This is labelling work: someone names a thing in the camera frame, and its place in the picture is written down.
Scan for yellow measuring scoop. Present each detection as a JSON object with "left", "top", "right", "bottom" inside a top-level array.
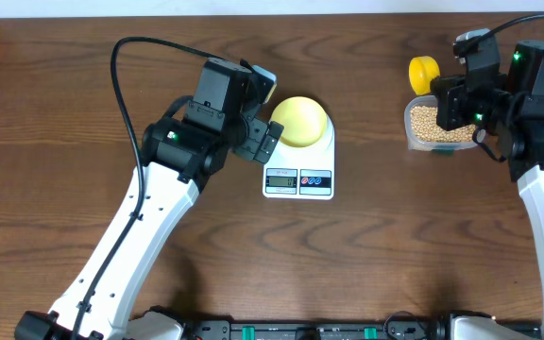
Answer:
[{"left": 408, "top": 56, "right": 440, "bottom": 95}]

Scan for black cable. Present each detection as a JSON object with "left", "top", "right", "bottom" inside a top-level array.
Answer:
[
  {"left": 68, "top": 36, "right": 226, "bottom": 340},
  {"left": 453, "top": 12, "right": 544, "bottom": 53}
]

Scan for left black cable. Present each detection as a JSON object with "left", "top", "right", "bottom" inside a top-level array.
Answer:
[{"left": 68, "top": 36, "right": 226, "bottom": 340}]

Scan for pale yellow bowl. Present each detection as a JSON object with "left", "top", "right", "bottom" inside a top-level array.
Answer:
[{"left": 271, "top": 96, "right": 328, "bottom": 147}]

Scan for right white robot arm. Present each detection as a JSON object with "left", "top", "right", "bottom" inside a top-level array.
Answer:
[{"left": 430, "top": 37, "right": 544, "bottom": 338}]

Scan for clear plastic container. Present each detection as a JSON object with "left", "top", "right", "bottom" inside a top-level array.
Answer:
[{"left": 404, "top": 95, "right": 476, "bottom": 151}]

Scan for right black cable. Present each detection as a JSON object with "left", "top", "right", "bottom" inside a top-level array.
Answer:
[{"left": 453, "top": 12, "right": 544, "bottom": 53}]

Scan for soybeans in container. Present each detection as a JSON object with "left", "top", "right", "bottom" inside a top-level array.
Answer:
[{"left": 410, "top": 106, "right": 476, "bottom": 143}]

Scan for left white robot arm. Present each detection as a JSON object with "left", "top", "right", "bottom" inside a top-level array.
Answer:
[{"left": 14, "top": 58, "right": 282, "bottom": 340}]

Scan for white digital kitchen scale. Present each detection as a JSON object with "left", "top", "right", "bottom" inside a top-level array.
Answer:
[{"left": 262, "top": 115, "right": 335, "bottom": 200}]

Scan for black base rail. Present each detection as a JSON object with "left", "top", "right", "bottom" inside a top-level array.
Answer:
[{"left": 177, "top": 318, "right": 542, "bottom": 340}]

